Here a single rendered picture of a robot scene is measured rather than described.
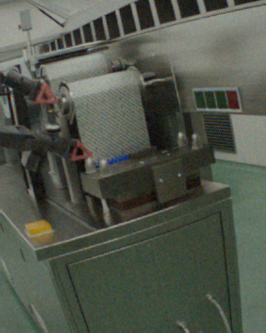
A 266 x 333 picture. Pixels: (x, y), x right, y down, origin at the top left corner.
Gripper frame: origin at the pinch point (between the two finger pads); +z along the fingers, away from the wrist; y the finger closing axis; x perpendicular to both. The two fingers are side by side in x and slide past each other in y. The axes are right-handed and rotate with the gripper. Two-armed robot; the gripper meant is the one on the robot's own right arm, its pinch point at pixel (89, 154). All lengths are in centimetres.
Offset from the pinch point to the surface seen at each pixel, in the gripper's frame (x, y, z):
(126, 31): 51, -24, 8
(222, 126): 78, -315, 258
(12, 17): 176, -556, 16
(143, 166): 0.7, 19.9, 9.9
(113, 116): 14.2, 0.3, 4.0
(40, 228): -25.6, 13.5, -14.4
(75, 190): -12.7, -7.8, 1.3
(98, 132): 7.6, 0.2, 0.7
